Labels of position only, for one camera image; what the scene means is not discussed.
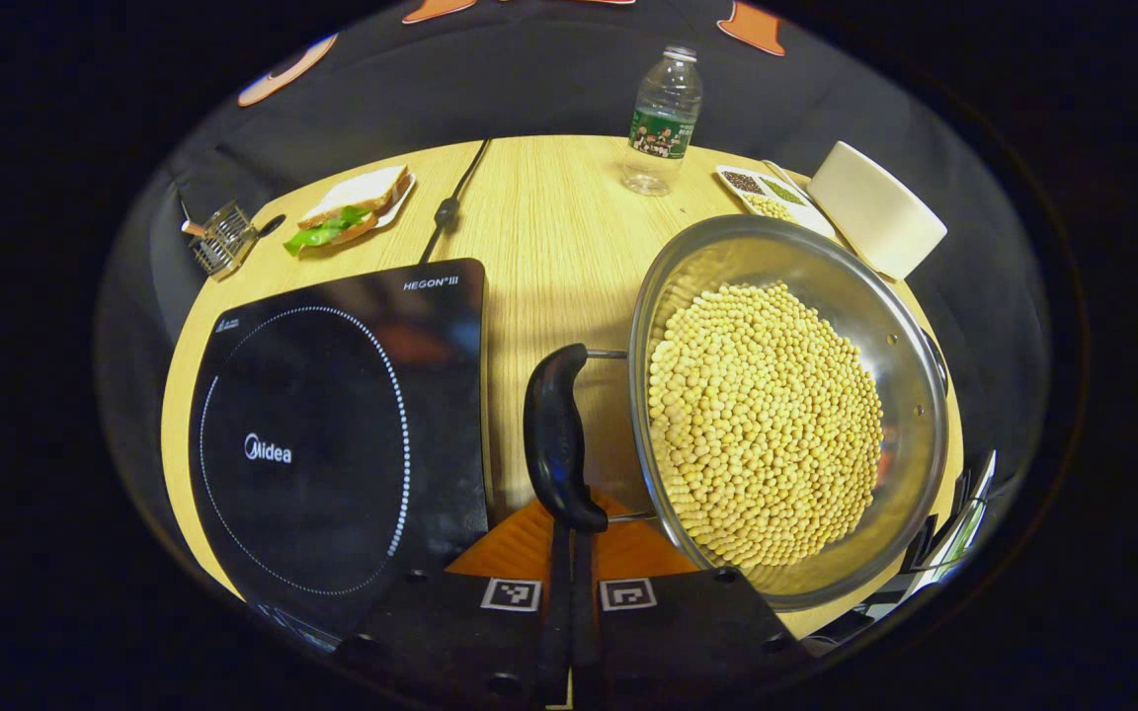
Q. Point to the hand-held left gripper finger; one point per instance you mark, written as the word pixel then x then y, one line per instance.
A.
pixel 557 612
pixel 582 612

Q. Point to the black induction cooktop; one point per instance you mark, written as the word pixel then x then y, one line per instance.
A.
pixel 322 444

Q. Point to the pile of soybeans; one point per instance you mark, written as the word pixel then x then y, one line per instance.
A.
pixel 762 425

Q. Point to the small white plate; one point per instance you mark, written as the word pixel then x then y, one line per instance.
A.
pixel 401 202

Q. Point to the sandwich with lettuce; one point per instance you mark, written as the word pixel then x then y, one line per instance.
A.
pixel 352 207

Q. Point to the white divided seasoning dish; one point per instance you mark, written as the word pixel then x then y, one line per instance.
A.
pixel 772 197

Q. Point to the small black utensil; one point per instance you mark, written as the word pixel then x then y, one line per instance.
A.
pixel 271 225

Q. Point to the clear plastic water bottle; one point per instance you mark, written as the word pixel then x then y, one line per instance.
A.
pixel 663 118

